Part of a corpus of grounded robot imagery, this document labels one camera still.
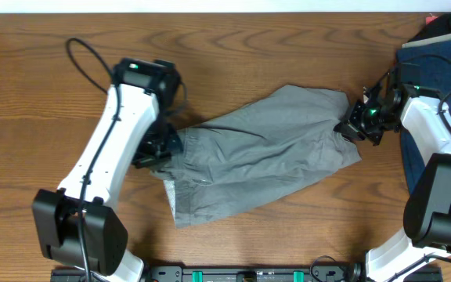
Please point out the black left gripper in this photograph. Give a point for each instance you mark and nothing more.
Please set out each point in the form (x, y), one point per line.
(160, 148)

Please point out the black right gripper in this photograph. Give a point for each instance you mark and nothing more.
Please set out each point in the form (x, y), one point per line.
(355, 121)

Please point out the grey shorts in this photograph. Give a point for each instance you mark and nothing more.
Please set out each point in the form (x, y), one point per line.
(257, 154)

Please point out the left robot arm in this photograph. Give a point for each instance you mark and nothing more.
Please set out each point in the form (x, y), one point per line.
(77, 224)

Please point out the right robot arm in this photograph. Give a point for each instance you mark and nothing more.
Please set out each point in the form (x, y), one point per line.
(399, 101)

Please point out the folded navy blue garment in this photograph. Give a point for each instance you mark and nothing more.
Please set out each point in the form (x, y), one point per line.
(426, 121)

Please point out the black garment with pink tag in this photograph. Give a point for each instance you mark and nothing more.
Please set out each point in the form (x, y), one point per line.
(434, 26)

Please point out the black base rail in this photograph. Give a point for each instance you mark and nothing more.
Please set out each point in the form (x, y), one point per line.
(322, 273)

